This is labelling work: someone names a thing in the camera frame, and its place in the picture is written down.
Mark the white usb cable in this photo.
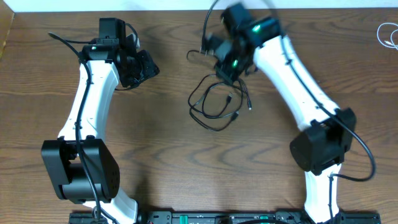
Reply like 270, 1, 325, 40
376, 22, 398, 51

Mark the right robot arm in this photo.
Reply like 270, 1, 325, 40
209, 3, 356, 223

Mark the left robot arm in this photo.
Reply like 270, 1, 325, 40
41, 17, 160, 223

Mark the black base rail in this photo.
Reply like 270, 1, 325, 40
68, 208, 382, 224

